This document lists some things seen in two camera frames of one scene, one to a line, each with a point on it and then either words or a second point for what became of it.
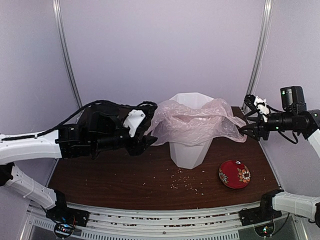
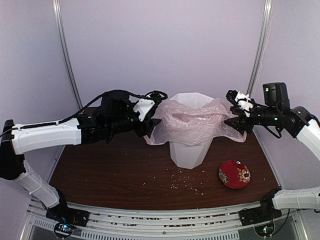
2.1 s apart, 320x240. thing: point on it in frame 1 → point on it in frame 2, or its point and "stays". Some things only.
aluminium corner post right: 261,48 stays
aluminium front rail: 222,223 stays
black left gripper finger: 151,139 → 150,123
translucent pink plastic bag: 208,121 stays
